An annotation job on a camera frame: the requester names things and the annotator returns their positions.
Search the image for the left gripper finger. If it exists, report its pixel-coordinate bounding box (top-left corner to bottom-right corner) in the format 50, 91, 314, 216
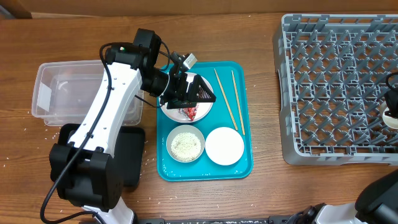
166, 100, 203, 109
187, 75, 216, 102

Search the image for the red snack wrapper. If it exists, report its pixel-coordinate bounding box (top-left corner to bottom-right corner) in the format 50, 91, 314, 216
180, 105, 198, 121

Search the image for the white paper cup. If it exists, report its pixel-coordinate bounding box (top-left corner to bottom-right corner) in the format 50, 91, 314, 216
380, 102, 398, 129

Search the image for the grey bowl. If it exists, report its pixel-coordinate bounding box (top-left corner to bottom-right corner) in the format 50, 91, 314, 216
166, 125, 205, 163

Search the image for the white rice pile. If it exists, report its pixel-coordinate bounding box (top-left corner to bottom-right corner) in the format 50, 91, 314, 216
170, 133, 201, 162

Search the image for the white bowl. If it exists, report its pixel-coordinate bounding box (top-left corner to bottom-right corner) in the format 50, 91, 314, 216
205, 127, 244, 166

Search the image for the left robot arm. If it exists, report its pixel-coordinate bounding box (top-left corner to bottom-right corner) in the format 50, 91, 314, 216
49, 29, 216, 223

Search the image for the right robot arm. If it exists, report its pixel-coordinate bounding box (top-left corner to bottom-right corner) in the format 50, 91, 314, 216
289, 170, 397, 223

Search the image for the grey dishwasher rack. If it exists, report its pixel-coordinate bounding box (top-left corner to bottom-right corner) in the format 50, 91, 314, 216
273, 14, 397, 166

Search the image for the large white round plate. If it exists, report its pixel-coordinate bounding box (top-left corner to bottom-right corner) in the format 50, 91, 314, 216
161, 72, 214, 123

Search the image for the left wooden chopstick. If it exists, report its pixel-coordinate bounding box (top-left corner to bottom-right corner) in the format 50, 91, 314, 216
213, 68, 238, 131

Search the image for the teal plastic serving tray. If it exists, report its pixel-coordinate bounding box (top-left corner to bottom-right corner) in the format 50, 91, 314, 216
156, 61, 254, 182

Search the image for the black rectangular tray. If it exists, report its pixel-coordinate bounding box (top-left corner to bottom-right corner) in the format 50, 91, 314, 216
49, 123, 145, 190

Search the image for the clear plastic bin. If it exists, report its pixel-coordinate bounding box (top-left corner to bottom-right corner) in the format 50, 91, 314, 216
31, 60, 143, 126

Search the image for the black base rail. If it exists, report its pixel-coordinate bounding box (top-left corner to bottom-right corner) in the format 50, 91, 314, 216
138, 215, 290, 224

